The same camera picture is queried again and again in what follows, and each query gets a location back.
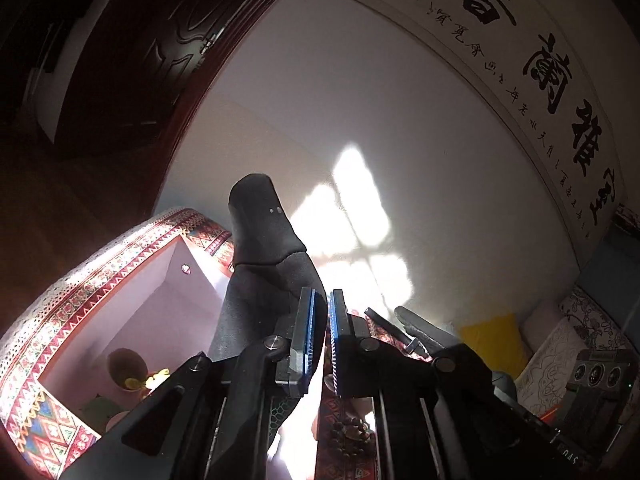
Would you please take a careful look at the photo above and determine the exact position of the floral print pillow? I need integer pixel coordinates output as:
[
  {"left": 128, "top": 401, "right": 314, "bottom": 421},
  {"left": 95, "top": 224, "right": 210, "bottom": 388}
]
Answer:
[{"left": 559, "top": 284, "right": 629, "bottom": 352}]

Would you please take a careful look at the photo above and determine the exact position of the yellow pillow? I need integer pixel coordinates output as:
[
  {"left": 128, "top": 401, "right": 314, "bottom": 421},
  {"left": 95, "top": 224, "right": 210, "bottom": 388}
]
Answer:
[{"left": 459, "top": 312, "right": 532, "bottom": 392}]

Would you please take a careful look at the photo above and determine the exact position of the dark wooden door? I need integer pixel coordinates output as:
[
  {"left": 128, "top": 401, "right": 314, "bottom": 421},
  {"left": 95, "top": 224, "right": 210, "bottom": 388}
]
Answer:
[{"left": 0, "top": 0, "right": 321, "bottom": 216}]

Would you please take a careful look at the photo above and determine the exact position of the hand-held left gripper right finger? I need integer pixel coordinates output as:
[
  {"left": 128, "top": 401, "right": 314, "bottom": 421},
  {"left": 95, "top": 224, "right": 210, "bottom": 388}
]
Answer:
[{"left": 329, "top": 289, "right": 586, "bottom": 480}]

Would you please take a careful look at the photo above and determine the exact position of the white line-drawn pillow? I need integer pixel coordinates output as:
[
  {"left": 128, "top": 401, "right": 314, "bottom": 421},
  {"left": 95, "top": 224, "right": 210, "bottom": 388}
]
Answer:
[{"left": 514, "top": 317, "right": 589, "bottom": 417}]

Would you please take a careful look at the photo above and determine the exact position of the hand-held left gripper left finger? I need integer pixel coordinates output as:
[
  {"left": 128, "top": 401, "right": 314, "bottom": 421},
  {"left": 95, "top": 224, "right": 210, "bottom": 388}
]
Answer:
[{"left": 60, "top": 287, "right": 326, "bottom": 480}]

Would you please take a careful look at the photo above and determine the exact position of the grey blue headboard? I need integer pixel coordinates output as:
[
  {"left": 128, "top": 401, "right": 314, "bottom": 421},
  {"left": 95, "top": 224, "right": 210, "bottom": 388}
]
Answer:
[{"left": 580, "top": 219, "right": 640, "bottom": 312}]

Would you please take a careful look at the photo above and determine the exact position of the black handled tool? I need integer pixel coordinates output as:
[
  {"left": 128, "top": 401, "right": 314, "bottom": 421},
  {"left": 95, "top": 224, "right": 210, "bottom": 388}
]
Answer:
[{"left": 364, "top": 305, "right": 451, "bottom": 362}]

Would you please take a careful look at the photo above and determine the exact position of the calligraphy wall scroll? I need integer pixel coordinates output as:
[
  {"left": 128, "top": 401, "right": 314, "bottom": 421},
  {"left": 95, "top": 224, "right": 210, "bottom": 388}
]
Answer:
[{"left": 370, "top": 0, "right": 617, "bottom": 242}]

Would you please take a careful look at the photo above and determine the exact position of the black sock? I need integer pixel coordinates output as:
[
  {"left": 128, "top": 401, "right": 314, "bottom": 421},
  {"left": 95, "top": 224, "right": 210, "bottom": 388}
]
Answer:
[{"left": 206, "top": 172, "right": 324, "bottom": 441}]

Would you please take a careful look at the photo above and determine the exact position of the dark bead bracelet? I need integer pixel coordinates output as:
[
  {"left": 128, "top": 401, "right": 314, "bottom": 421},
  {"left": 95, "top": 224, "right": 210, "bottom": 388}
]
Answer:
[{"left": 324, "top": 414, "right": 372, "bottom": 447}]

